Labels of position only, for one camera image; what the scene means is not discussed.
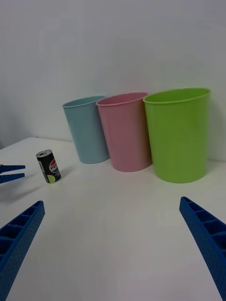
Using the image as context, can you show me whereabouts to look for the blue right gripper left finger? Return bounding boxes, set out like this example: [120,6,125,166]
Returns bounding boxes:
[0,200,45,301]

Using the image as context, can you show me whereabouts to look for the green plastic bin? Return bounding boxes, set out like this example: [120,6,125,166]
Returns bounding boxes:
[143,87,211,183]

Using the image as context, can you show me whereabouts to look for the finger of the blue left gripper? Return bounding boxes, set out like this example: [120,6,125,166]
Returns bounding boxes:
[0,173,25,185]
[0,164,26,172]

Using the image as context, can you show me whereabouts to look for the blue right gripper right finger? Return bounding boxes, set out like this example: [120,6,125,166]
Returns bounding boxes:
[179,196,226,301]

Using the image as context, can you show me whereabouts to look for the black drink can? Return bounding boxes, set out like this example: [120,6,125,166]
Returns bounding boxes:
[36,149,62,184]

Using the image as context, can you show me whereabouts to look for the pink plastic bin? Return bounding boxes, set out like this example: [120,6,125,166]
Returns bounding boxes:
[96,92,153,173]

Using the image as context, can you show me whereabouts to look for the pale blue plastic bin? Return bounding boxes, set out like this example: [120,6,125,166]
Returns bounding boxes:
[62,95,110,164]

